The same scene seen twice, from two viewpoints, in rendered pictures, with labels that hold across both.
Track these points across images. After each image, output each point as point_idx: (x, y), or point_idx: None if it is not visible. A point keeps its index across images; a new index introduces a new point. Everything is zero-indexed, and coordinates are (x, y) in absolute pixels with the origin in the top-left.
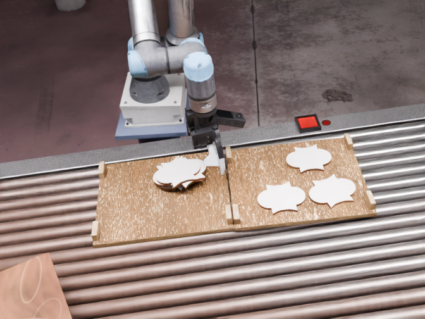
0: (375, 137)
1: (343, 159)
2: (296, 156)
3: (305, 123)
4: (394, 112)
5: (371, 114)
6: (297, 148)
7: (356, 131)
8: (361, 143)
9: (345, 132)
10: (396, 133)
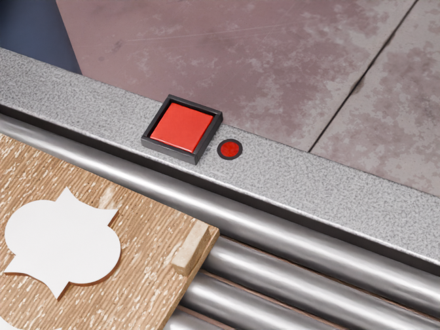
0: (308, 262)
1: (135, 295)
2: (40, 219)
3: (172, 128)
4: (423, 217)
5: (358, 188)
6: (68, 195)
7: (267, 219)
8: (241, 266)
9: (239, 207)
10: (366, 285)
